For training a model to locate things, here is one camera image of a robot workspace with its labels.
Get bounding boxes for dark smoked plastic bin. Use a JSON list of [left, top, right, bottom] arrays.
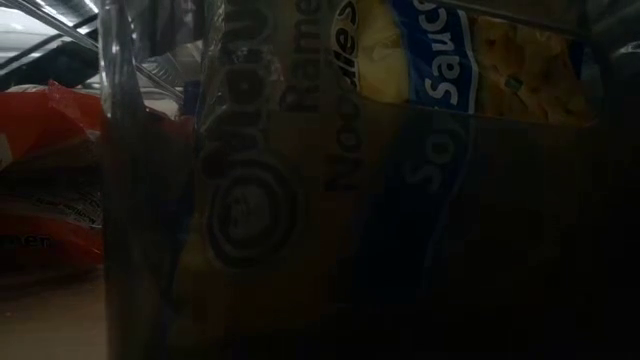
[[99, 0, 640, 360]]

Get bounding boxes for blue Maruchan noodle pack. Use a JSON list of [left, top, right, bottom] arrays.
[[189, 0, 596, 321]]

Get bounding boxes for orange Maruchan noodle pack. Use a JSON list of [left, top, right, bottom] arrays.
[[0, 82, 106, 166], [0, 164, 106, 269]]

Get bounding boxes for clear plastic bin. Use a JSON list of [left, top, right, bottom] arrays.
[[0, 0, 186, 281]]

